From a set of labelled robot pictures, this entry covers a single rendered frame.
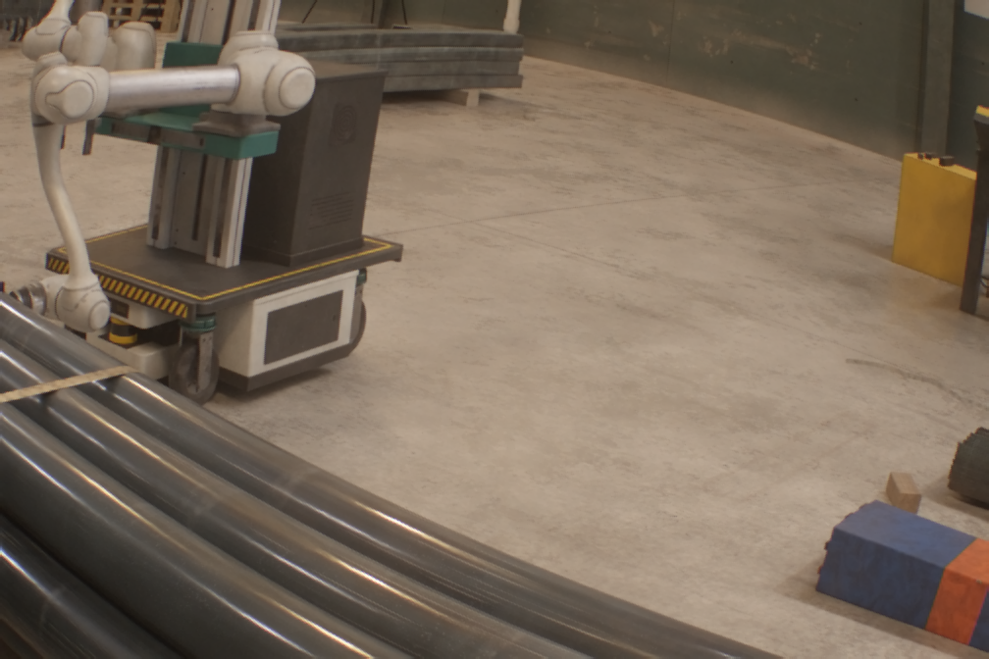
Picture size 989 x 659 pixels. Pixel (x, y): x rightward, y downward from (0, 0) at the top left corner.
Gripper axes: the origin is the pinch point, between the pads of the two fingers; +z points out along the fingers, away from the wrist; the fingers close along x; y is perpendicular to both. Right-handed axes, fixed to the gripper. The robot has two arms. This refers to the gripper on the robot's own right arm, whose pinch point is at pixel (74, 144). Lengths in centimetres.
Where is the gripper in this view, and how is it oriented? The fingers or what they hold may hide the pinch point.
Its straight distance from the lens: 378.6
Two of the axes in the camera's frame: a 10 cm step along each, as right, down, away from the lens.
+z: -1.3, 9.5, 2.9
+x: -8.5, -2.5, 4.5
